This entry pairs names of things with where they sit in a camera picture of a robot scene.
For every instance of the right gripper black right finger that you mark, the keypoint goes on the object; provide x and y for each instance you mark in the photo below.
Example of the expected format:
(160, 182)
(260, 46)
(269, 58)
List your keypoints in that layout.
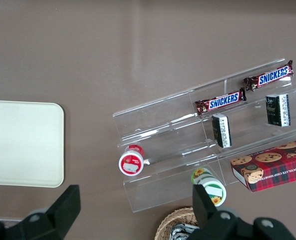
(212, 225)

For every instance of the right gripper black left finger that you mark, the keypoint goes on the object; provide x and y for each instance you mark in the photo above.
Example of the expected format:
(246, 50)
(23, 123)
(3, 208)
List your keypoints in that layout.
(60, 212)

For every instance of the woven wicker basket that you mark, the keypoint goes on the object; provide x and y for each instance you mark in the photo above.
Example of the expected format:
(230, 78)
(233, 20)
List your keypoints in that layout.
(170, 220)

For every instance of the cream plastic tray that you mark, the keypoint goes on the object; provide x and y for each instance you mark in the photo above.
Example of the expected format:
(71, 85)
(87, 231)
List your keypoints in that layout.
(23, 142)

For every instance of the silver foil snack packet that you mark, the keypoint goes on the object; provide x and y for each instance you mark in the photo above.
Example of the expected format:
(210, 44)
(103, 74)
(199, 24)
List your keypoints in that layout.
(181, 231)

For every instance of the green sunflower yogurt cup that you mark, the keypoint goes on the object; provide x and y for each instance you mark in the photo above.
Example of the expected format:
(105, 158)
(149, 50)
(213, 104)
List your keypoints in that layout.
(204, 177)

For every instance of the red plaid cookie box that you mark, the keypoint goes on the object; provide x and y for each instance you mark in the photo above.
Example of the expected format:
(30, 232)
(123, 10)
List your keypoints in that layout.
(275, 167)

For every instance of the red lidded yogurt cup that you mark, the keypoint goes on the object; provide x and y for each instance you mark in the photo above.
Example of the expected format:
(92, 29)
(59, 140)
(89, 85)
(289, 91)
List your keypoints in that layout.
(130, 162)

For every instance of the small black chocolate box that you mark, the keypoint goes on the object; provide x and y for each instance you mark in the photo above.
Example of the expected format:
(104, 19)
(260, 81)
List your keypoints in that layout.
(277, 110)
(221, 131)

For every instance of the clear acrylic tiered display stand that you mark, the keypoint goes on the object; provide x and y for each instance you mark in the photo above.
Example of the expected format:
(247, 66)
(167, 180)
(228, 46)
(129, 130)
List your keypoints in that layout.
(162, 135)

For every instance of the Snickers chocolate bar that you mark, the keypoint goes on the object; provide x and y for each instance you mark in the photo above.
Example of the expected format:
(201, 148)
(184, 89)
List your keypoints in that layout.
(270, 75)
(221, 102)

